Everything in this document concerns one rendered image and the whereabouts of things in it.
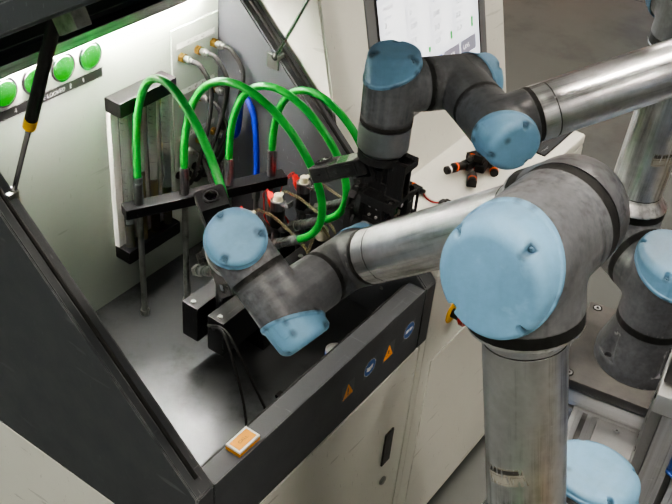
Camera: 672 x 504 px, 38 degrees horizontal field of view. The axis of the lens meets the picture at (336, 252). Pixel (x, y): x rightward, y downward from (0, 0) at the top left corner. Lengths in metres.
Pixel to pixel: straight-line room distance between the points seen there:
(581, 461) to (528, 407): 0.27
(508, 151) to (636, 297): 0.46
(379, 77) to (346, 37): 0.62
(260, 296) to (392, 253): 0.17
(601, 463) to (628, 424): 0.52
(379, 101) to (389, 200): 0.16
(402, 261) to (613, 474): 0.36
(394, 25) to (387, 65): 0.75
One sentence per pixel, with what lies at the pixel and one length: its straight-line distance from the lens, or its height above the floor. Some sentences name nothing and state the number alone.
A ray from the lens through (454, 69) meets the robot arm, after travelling 1.36.
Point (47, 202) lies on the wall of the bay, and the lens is 1.81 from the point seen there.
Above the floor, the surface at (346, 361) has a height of 0.95.
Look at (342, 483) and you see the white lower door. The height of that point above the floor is 0.59.
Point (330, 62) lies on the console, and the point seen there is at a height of 1.31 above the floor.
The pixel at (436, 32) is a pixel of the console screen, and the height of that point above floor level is 1.26.
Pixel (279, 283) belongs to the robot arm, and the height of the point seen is 1.40.
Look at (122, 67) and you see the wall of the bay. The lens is 1.82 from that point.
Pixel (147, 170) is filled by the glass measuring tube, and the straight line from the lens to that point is 1.95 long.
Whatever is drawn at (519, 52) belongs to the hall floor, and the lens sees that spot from 5.19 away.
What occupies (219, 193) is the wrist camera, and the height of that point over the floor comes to 1.37.
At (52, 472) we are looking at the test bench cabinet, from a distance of 1.86.
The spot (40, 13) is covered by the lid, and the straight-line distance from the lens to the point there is 1.20.
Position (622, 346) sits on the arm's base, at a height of 1.10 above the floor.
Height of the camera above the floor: 2.16
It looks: 37 degrees down
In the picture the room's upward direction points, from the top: 5 degrees clockwise
